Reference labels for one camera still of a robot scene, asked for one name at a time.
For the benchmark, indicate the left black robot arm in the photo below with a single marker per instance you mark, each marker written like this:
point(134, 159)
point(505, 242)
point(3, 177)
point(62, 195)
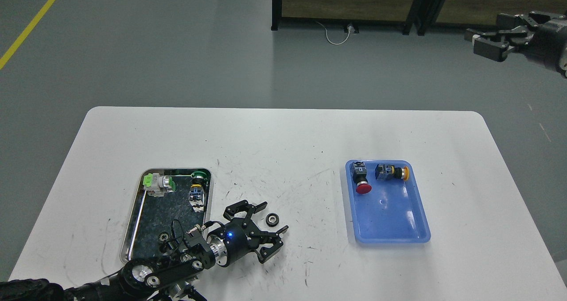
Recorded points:
point(169, 276)

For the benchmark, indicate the green push button switch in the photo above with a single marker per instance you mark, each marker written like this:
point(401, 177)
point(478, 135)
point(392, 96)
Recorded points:
point(158, 183)

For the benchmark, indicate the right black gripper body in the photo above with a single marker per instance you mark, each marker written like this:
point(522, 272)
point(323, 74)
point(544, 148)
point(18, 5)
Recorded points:
point(547, 46)

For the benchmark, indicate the red mushroom push button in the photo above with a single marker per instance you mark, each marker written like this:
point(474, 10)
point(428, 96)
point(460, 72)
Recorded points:
point(359, 177)

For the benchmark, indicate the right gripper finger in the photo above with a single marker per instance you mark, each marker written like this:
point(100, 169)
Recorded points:
point(531, 19)
point(497, 45)

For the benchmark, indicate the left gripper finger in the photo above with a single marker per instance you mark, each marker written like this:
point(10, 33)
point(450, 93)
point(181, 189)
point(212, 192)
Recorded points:
point(267, 244)
point(243, 211)

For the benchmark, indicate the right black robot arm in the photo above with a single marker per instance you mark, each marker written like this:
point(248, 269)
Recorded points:
point(539, 36)

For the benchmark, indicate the black gear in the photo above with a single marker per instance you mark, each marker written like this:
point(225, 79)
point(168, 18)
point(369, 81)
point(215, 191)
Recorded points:
point(164, 237)
point(272, 220)

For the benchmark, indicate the silver metal tray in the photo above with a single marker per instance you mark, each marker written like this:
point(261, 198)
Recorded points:
point(154, 213)

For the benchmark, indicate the yellow push button switch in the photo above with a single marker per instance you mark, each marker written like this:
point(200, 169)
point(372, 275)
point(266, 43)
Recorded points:
point(386, 172)

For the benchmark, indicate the blue plastic tray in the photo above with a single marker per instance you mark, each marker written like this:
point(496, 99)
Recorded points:
point(391, 213)

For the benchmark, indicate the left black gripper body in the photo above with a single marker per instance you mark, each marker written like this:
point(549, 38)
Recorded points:
point(236, 239)

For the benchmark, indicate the green button blue block switch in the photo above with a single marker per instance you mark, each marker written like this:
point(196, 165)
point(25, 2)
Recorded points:
point(198, 192)

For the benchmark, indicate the black framed wooden cabinet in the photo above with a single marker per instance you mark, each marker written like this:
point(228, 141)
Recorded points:
point(406, 14)

